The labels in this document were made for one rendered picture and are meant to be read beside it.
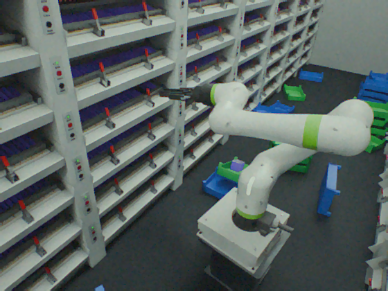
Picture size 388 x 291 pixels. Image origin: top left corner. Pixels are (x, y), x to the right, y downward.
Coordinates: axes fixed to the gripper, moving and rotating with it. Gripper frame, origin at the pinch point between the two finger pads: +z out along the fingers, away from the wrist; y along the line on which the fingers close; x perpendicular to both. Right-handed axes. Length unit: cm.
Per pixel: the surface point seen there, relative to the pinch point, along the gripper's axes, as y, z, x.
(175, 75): 18.1, 7.8, 3.4
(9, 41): -57, 7, 34
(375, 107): 192, -77, -73
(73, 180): -51, 13, -20
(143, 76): -6.6, 6.7, 9.6
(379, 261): 18, -93, -84
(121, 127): -22.5, 11.0, -9.1
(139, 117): -10.6, 10.9, -8.9
